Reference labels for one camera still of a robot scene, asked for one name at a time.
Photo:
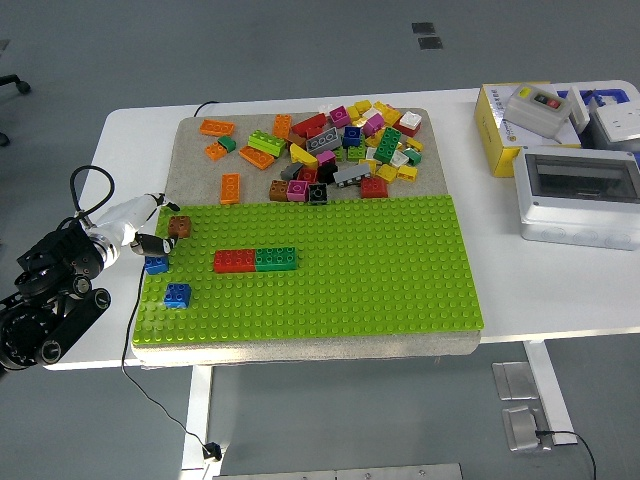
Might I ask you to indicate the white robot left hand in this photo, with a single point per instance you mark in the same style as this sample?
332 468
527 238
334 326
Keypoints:
125 217

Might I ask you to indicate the brown square brick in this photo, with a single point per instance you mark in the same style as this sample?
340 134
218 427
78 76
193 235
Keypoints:
278 191
179 226

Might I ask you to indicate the blue square brick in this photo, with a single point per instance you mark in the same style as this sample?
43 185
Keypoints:
352 135
156 265
177 295

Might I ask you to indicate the magenta square brick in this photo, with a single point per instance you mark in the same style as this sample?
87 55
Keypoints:
325 158
374 124
339 116
297 191

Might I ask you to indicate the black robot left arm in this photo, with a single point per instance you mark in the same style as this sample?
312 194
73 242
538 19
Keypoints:
55 250

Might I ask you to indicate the orange flat long brick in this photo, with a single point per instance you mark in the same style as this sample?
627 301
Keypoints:
230 188
216 128
282 125
256 157

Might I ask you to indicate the small orange brick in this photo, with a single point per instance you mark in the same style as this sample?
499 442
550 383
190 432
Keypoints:
215 151

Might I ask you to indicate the red flat long brick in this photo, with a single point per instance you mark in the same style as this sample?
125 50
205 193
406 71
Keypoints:
235 261

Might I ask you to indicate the small green brick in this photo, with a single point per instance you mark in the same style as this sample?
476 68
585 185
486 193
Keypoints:
413 156
228 145

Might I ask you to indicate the green flat long brick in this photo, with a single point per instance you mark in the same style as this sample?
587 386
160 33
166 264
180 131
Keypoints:
275 259

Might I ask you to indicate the lime green long brick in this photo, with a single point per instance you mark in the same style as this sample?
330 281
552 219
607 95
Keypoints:
267 141

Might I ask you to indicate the dark grey small brick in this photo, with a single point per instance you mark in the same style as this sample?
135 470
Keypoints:
291 171

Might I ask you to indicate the red square brick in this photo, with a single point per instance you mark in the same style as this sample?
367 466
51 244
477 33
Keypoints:
373 188
307 175

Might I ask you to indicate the yellow curved brick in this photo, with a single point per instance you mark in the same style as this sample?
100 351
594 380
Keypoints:
303 155

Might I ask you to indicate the black square brick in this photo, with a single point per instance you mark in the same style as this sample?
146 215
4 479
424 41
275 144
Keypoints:
318 194

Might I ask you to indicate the grey brick with holes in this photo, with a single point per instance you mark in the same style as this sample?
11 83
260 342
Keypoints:
324 140

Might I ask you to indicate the grey long narrow brick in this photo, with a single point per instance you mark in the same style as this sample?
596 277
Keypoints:
352 175

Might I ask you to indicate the small yellow brick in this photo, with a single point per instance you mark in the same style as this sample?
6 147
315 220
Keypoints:
370 165
353 114

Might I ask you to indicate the dark green long brick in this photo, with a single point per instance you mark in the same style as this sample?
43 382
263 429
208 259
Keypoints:
388 145

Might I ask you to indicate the red brick with white top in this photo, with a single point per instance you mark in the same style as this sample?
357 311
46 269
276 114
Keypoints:
409 120

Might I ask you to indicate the grey-brown mat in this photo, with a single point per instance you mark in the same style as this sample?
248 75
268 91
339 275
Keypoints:
200 170

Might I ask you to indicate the black office chair base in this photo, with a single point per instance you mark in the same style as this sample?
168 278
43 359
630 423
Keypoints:
20 86

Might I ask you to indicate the white table leg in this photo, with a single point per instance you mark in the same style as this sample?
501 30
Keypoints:
197 415
547 390

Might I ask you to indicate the lime green studded baseplate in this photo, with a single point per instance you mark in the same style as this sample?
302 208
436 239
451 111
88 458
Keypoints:
350 275

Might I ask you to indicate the black and blue plug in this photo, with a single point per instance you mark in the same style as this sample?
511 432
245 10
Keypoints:
212 450

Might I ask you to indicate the long grey metal plate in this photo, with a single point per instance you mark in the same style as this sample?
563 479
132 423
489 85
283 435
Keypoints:
340 472

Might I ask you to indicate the dark floor cover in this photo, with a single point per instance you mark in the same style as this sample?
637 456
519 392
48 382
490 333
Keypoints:
424 27
430 42

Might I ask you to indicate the yellow cardboard box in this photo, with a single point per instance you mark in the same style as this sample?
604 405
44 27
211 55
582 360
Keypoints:
492 130

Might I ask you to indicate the silver floor plate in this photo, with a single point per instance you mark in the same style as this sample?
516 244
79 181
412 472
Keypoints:
522 427
515 380

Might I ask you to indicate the grey push-button switch box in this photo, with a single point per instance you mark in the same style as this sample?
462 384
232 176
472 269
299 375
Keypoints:
525 115

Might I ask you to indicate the white enclosure with clear lid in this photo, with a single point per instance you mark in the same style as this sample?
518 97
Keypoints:
565 220

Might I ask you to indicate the white switch panel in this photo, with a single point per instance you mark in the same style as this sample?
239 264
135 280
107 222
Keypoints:
580 110

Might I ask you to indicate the white wall socket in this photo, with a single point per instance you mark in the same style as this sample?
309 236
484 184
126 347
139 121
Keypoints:
620 125

